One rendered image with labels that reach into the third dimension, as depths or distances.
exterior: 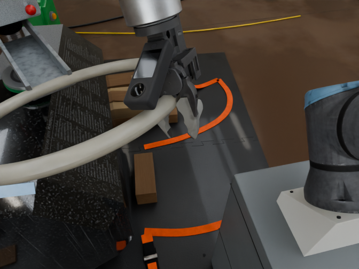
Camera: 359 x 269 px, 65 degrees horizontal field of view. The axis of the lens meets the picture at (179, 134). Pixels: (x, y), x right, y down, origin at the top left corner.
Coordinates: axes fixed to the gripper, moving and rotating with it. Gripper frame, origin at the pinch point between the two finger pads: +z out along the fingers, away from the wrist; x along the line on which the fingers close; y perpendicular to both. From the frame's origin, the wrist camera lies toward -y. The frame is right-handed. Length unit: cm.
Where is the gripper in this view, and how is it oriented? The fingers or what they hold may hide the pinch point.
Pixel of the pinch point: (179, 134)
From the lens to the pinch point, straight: 52.9
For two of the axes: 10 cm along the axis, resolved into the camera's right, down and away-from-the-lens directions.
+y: 4.1, -5.5, 7.3
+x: -8.8, -0.3, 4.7
